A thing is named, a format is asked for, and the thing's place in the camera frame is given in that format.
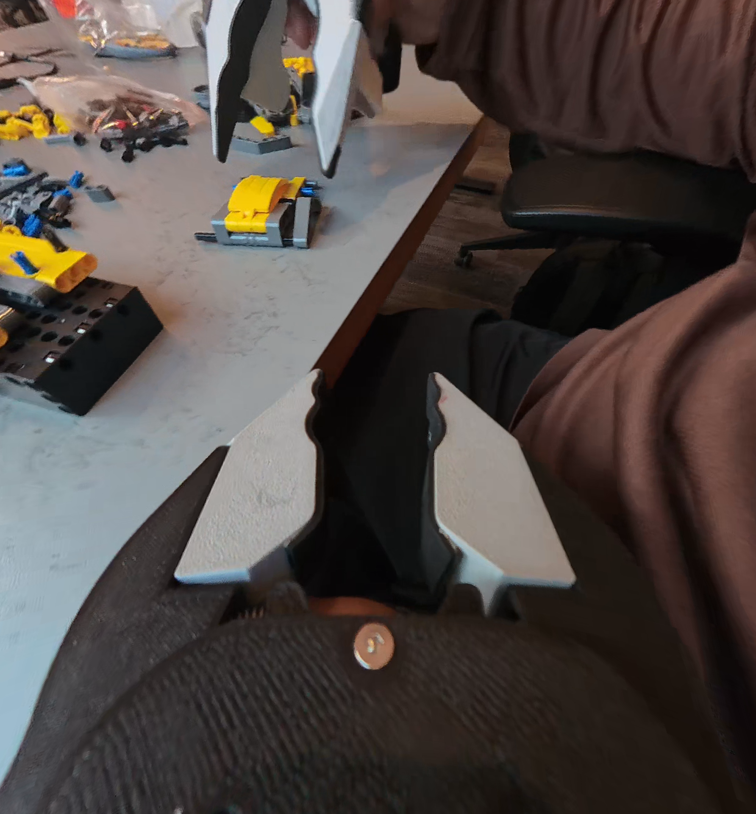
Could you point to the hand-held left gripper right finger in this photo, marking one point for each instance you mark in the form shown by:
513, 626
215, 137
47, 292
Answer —
499, 502

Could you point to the yellow black brick chassis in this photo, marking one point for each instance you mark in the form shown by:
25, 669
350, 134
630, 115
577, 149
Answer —
85, 343

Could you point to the yellow curved panel piece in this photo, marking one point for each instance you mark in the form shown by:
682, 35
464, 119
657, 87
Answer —
262, 125

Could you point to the grey double-hole connector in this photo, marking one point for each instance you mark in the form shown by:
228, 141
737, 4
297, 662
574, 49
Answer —
101, 194

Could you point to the cluster of scattered black pins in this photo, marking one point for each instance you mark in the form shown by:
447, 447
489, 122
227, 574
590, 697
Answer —
162, 141

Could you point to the pile of yellow beams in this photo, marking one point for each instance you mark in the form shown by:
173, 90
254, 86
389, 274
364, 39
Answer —
22, 124

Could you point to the clear bag of rubber tracks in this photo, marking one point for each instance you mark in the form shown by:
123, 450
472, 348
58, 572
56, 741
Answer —
133, 44

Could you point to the person's right hand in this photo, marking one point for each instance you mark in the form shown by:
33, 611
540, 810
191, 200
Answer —
302, 22

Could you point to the clear bag of dark parts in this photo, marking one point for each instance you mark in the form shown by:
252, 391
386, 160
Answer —
130, 117

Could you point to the black mesh office chair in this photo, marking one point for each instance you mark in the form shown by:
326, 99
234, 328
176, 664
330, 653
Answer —
607, 203

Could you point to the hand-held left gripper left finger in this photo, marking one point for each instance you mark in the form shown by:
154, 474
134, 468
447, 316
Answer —
257, 502

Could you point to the small yellow grey brick assembly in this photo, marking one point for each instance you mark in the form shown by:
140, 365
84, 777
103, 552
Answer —
254, 207

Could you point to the blue connector pin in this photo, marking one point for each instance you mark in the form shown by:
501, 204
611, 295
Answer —
76, 179

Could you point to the grey L-shaped beam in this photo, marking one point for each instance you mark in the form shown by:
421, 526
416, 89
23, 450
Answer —
257, 146

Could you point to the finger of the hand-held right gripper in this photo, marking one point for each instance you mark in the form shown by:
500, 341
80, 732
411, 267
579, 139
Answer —
337, 82
222, 63

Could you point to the pile of small connector parts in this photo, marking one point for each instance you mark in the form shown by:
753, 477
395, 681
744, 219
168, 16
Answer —
15, 197

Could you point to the grey desk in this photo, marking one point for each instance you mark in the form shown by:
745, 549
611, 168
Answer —
225, 330

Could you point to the pile of wheels and yellow parts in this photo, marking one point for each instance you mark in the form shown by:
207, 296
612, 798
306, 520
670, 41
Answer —
300, 67

